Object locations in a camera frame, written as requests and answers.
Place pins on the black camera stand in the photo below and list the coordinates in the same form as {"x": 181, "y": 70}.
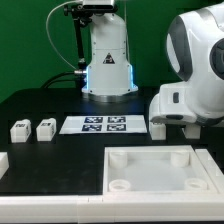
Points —
{"x": 81, "y": 19}

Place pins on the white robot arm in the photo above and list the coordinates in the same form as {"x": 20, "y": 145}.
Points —
{"x": 195, "y": 49}

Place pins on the white square table top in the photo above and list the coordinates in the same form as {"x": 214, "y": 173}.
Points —
{"x": 155, "y": 169}

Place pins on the white sheet with AprilTags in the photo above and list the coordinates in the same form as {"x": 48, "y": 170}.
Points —
{"x": 104, "y": 124}

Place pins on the grey camera on stand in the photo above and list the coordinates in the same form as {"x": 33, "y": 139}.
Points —
{"x": 98, "y": 4}

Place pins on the white U-shaped obstacle fence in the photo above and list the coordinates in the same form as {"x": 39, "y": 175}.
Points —
{"x": 120, "y": 206}

